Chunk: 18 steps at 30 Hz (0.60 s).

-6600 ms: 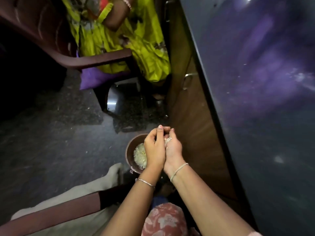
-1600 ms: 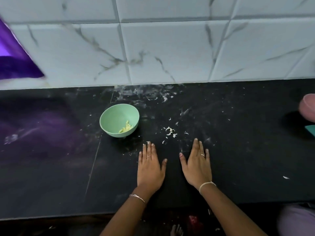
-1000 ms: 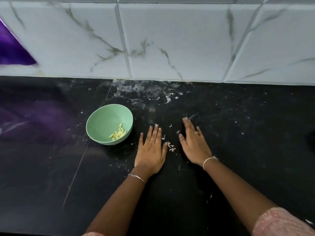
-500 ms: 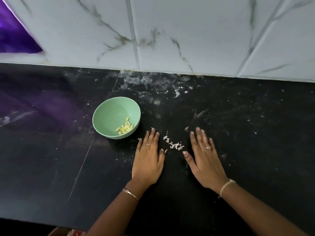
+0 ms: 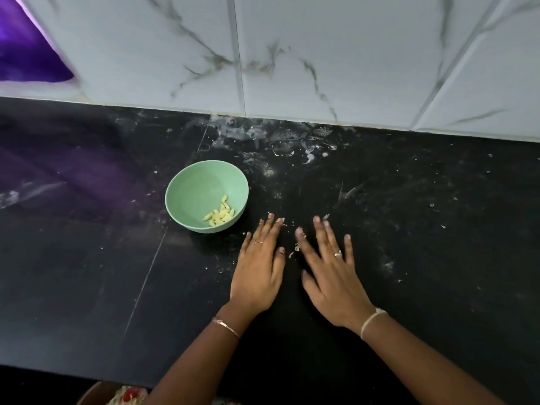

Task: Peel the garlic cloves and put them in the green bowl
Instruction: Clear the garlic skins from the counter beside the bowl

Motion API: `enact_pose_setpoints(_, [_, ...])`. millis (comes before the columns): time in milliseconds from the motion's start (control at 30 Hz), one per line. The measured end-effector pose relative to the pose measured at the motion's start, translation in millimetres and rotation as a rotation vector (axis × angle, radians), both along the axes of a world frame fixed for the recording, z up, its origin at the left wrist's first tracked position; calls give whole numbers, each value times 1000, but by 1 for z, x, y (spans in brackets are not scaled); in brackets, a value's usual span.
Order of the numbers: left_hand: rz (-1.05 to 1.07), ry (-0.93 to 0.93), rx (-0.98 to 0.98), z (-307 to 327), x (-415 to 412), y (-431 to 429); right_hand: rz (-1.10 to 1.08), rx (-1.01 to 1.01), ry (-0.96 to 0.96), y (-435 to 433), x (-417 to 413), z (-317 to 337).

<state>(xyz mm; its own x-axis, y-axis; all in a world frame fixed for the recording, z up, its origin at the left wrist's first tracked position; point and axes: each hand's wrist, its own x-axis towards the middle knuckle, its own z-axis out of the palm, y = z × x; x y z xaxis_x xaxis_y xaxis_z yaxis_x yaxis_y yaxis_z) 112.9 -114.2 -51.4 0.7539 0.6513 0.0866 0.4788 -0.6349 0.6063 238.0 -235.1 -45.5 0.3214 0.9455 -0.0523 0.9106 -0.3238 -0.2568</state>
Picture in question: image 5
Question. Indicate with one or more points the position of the person's right hand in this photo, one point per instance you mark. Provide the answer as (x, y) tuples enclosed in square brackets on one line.
[(337, 282)]

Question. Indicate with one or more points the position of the person's left hand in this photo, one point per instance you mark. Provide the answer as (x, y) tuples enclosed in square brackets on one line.
[(257, 274)]

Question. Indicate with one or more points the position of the pile of peeled garlic cloves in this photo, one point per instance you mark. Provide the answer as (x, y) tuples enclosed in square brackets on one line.
[(219, 213)]

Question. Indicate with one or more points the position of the mint green bowl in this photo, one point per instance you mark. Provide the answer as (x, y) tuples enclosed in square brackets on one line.
[(198, 185)]

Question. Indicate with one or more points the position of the person's left forearm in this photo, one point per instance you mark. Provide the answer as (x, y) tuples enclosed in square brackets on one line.
[(190, 367)]

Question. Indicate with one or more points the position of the person's right forearm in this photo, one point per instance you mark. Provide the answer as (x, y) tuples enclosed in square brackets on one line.
[(430, 362)]

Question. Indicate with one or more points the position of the purple cloth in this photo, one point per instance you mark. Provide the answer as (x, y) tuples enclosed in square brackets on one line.
[(29, 42)]

